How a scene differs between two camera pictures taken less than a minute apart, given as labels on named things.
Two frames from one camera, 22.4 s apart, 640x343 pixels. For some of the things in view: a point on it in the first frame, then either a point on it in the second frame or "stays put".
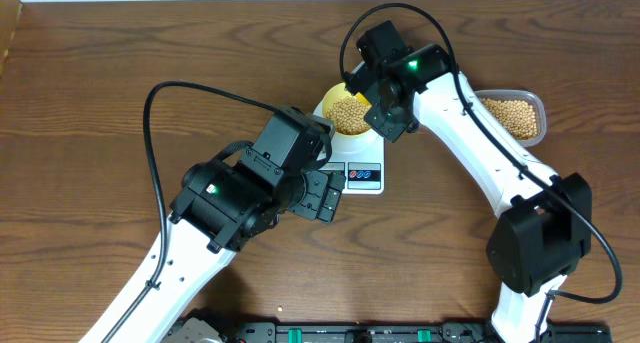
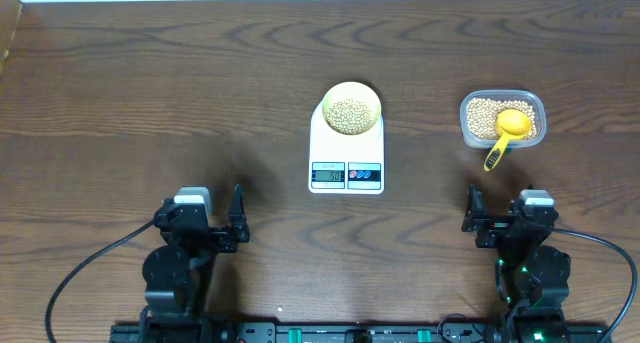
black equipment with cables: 390,333 stays put
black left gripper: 323,194 → 226,239
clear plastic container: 520,112 stays put
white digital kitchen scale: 361,158 stays put
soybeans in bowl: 347,114 stays put
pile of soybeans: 518,117 stays put
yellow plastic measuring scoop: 361,98 → 509,122
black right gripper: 388,130 → 495,226
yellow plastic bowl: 346,110 stays put
